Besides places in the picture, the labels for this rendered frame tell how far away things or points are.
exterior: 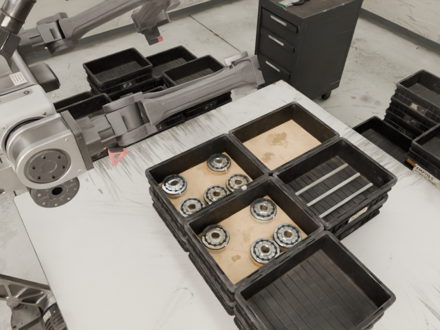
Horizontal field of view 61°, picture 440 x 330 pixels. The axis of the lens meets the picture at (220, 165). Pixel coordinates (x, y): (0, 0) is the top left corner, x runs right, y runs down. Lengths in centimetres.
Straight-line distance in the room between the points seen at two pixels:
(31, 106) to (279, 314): 93
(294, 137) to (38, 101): 121
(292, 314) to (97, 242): 81
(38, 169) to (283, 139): 119
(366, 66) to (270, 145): 247
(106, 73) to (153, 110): 201
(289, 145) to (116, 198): 81
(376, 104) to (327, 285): 244
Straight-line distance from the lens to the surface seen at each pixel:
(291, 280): 135
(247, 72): 101
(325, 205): 156
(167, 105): 92
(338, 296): 136
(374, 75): 397
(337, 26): 300
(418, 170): 241
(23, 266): 255
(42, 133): 85
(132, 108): 90
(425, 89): 301
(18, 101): 92
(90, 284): 154
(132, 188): 176
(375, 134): 283
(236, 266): 135
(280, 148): 173
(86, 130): 85
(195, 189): 155
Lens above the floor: 202
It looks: 47 degrees down
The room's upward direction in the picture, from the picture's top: 1 degrees clockwise
